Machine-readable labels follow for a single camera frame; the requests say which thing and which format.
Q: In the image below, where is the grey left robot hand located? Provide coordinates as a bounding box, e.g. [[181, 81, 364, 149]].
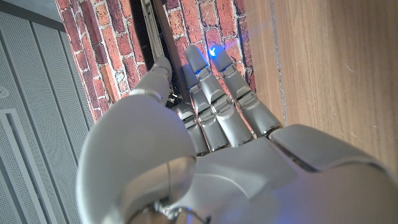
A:
[[76, 44, 398, 224]]

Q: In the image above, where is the red brick printed backdrop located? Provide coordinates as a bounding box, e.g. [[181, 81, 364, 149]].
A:
[[55, 0, 257, 124]]

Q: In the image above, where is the long ceiling vent slot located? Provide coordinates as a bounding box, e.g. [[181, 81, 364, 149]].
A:
[[0, 108, 62, 224]]

